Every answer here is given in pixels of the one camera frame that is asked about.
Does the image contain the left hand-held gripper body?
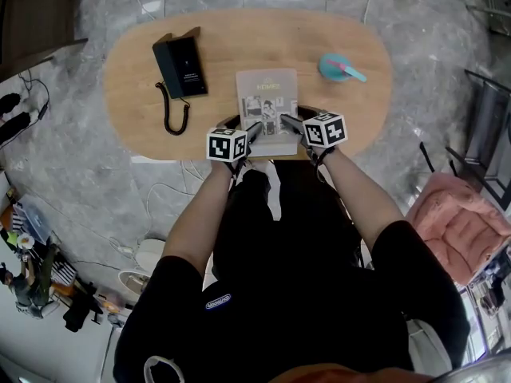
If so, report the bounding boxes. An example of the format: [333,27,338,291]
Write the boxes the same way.
[205,126,252,176]

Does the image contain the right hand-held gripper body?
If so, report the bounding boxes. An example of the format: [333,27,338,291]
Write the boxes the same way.
[301,111,349,164]

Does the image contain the magazine with cover photos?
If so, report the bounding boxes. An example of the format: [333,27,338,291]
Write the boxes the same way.
[235,68,299,158]

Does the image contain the pink cushioned armchair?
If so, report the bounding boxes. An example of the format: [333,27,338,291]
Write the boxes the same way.
[405,172,511,287]

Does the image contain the person's right forearm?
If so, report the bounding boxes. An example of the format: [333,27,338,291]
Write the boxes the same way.
[325,148,406,251]

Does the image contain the person's left forearm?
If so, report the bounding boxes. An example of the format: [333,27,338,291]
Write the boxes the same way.
[161,160,235,274]

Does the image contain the light wooden oval table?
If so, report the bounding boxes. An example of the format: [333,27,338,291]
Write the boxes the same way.
[102,8,393,162]

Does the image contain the teal spray bottle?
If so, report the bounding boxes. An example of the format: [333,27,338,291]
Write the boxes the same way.
[318,53,367,83]

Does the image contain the person's black trousers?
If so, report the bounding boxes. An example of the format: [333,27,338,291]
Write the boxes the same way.
[211,160,362,282]

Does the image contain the person's black t-shirt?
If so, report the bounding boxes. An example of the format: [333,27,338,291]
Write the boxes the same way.
[113,219,472,383]

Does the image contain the clear storage box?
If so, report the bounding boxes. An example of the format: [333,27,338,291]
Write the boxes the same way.
[15,201,53,243]

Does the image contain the black white striped couch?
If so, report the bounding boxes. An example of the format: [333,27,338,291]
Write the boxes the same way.
[50,251,77,287]

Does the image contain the black corded telephone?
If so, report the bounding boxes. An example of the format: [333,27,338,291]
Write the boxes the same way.
[152,26,208,136]

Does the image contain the steel frame sink table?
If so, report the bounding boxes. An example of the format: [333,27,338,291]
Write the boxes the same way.
[466,0,511,35]

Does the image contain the grey fabric strap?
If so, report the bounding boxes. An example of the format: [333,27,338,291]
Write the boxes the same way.
[406,319,452,374]

